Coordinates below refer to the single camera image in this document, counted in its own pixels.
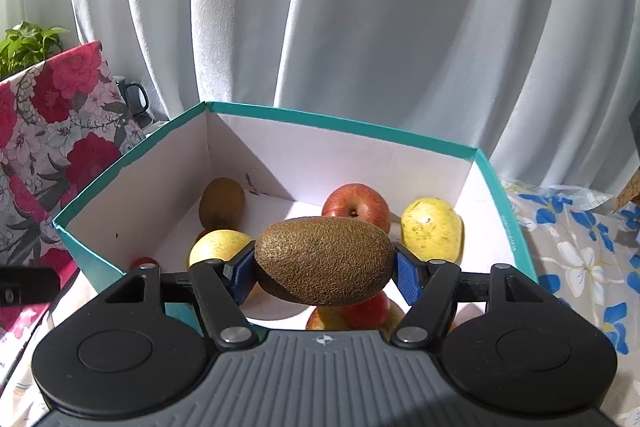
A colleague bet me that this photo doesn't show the blue floral tablecloth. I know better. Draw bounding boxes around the blue floral tablecloth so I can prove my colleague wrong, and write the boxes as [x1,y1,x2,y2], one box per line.
[0,177,640,427]

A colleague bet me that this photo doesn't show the red-yellow apple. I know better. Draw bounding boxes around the red-yellow apple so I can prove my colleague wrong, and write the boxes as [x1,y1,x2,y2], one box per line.
[306,291,405,332]

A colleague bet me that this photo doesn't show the dark teal mug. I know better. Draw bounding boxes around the dark teal mug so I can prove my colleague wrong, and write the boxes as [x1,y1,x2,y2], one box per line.
[112,76,152,122]

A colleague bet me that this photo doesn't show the brown cardboard box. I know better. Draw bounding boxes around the brown cardboard box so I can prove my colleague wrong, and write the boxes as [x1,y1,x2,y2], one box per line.
[612,171,640,214]

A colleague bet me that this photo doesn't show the speckled yellow pear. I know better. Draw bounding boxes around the speckled yellow pear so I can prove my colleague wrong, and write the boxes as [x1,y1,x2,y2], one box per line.
[187,229,255,270]

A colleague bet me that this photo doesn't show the white curtain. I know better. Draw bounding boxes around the white curtain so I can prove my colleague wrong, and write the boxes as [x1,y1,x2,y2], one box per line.
[0,0,640,192]

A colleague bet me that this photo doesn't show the teal cardboard box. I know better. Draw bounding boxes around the teal cardboard box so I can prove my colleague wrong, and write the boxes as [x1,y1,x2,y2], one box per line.
[52,101,540,334]

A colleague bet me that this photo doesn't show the smooth yellow pear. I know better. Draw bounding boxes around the smooth yellow pear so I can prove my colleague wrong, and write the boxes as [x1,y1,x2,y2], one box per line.
[400,198,465,264]

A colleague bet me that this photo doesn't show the brown kiwi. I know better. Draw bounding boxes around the brown kiwi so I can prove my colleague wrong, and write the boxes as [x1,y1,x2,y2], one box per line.
[199,177,247,230]
[254,217,396,307]

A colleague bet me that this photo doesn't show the green leafy plant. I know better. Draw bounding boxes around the green leafy plant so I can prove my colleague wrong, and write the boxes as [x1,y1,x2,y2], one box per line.
[0,22,72,80]

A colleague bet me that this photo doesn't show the red apple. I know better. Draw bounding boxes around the red apple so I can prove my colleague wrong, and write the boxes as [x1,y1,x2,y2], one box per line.
[321,183,392,234]

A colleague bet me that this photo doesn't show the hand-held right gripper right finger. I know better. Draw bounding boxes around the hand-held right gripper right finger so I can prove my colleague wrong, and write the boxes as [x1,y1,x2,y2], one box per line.
[390,241,543,351]

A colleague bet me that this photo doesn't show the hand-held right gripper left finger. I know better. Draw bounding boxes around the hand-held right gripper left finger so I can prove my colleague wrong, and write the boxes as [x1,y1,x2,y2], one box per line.
[102,242,258,351]

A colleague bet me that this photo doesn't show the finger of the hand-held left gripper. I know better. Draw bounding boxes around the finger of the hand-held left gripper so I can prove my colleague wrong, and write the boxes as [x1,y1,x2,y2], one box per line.
[0,266,62,307]

